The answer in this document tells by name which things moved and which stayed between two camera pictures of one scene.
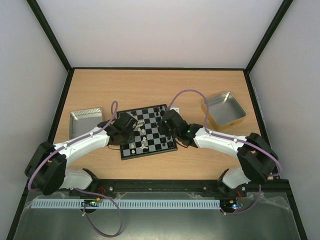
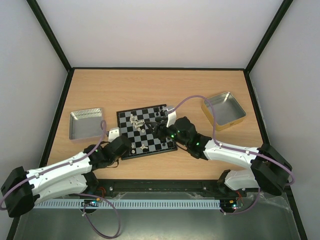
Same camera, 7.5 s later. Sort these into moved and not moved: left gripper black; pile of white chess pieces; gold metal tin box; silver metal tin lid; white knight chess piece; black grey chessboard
Moved: left gripper black; white knight chess piece
Not moved: silver metal tin lid; pile of white chess pieces; black grey chessboard; gold metal tin box
